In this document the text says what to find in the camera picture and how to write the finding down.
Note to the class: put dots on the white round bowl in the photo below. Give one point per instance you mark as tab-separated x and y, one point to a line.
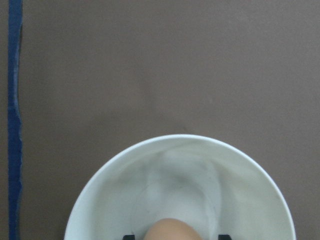
206	183

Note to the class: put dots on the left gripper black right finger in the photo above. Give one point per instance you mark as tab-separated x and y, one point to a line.
223	237

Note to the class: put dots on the blue tape line lengthwise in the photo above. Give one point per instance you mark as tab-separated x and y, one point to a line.
14	123

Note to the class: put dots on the brown egg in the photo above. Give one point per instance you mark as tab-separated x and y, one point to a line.
171	229

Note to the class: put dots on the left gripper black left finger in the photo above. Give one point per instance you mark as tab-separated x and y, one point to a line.
129	237

